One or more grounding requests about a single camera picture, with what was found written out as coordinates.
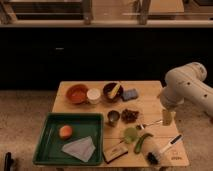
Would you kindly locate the wooden table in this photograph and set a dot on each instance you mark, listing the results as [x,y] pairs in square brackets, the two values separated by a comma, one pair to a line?
[147,104]

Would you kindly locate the black object at floor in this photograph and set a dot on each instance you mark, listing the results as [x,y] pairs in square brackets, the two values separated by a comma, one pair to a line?
[8,161]

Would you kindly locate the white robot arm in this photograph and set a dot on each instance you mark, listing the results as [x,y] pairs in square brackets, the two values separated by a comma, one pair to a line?
[187,82]

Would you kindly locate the grey folded cloth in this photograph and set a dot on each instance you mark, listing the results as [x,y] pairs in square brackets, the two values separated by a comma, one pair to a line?
[81,149]

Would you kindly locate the white small cup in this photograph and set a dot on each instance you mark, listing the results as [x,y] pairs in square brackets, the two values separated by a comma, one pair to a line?
[93,95]

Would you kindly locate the green plastic tray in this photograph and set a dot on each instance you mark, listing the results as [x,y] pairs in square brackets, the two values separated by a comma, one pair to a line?
[49,147]

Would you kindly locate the dark brown bowl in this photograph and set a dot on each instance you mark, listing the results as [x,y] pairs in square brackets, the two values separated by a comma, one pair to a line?
[108,88]

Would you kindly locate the metal cup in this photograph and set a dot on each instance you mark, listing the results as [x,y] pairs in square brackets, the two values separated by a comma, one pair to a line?
[113,117]

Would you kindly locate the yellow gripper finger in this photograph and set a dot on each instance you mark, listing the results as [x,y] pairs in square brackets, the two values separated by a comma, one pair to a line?
[167,117]

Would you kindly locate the metal fork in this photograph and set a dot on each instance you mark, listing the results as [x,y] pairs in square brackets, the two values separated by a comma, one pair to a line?
[143,126]

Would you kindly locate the black white dish brush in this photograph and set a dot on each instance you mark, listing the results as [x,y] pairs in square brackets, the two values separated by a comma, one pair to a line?
[154,156]

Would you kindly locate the blue sponge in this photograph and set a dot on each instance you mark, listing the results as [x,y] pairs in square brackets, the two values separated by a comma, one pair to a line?
[129,94]

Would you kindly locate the orange bowl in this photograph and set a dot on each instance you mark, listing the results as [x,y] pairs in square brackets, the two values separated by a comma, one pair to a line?
[77,93]

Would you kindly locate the green cucumber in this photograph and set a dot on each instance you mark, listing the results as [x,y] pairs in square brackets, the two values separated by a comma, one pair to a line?
[138,146]

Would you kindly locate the orange fruit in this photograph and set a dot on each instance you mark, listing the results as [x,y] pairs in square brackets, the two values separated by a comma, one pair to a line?
[65,132]

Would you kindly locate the black wooden eraser block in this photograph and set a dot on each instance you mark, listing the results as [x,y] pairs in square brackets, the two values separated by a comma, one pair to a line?
[114,152]

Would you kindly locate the green round lid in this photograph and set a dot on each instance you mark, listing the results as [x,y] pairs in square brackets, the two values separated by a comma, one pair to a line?
[130,135]

